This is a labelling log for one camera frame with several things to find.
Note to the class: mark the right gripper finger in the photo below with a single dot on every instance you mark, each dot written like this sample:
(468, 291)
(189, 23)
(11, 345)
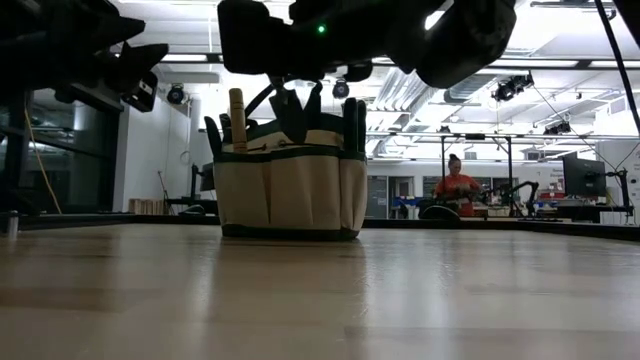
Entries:
(290, 112)
(313, 105)

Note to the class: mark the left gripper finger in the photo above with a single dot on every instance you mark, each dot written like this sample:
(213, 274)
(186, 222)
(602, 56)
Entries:
(135, 57)
(117, 31)

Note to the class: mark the beige green-trimmed gardening bag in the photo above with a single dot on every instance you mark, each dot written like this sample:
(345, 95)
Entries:
(290, 190)

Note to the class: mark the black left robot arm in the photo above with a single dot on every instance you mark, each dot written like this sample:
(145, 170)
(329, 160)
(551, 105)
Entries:
(20, 45)

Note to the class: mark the black background robot arm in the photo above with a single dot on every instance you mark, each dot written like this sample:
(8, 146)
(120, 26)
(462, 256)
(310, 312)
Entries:
(520, 192)

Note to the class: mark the black ceiling spotlight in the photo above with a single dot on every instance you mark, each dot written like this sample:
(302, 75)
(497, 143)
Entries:
(175, 94)
(341, 90)

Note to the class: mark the wooden crate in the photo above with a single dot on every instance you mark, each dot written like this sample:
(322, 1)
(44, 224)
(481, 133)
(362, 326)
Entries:
(147, 206)

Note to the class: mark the person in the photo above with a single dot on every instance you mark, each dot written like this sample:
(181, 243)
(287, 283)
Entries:
(457, 187)

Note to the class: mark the black chair back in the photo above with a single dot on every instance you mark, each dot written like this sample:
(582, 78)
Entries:
(440, 212)

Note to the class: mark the black ceiling light cluster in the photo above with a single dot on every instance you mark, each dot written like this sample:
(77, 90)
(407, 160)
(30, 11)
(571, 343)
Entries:
(512, 86)
(557, 128)

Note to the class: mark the long ceiling light strip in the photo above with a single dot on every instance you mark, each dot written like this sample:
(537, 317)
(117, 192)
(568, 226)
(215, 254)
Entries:
(540, 63)

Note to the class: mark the black computer monitor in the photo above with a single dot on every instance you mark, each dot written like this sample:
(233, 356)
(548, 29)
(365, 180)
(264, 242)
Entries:
(582, 175)

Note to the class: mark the dark background desk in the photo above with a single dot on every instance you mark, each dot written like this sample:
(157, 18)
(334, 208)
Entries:
(590, 210)

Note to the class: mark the silver ceiling air duct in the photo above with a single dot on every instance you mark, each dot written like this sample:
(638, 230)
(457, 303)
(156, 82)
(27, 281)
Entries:
(450, 95)

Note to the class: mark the black aluminium table frame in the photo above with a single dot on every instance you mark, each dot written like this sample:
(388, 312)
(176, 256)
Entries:
(450, 224)

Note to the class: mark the silver metal post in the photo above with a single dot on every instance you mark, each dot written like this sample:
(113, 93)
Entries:
(12, 222)

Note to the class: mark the black background rig frame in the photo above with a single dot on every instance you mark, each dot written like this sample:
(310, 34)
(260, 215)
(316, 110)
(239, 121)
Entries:
(510, 165)

